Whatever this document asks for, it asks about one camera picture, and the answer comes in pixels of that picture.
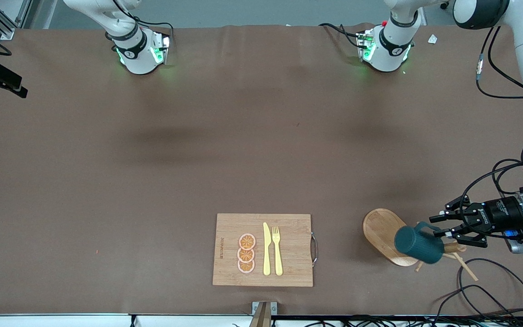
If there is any dark green cup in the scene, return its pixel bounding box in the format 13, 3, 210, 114
394, 222, 446, 265

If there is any wooden cup rack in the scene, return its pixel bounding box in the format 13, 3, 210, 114
362, 208, 479, 282

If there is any wooden cutting board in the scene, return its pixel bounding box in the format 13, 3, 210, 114
212, 213, 314, 287

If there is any yellow plastic fork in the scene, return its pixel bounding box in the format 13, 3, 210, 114
272, 226, 284, 277

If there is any yellow plastic knife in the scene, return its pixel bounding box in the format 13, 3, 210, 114
263, 222, 271, 276

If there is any brown table mat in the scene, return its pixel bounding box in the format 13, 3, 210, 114
0, 23, 523, 316

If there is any brown wooden bar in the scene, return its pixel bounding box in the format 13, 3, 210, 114
249, 303, 272, 327

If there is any black looped cable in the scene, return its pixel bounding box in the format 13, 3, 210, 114
434, 285, 516, 319
458, 258, 523, 325

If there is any aluminium frame post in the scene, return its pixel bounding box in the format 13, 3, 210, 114
0, 0, 33, 40

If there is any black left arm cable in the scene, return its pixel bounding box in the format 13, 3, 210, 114
464, 26, 523, 214

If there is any black base cable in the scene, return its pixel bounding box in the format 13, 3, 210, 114
112, 0, 174, 35
318, 23, 363, 48

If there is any metal clamp bracket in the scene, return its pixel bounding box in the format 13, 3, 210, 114
252, 301, 277, 316

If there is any white table frame rail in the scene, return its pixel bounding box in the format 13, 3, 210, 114
0, 313, 254, 327

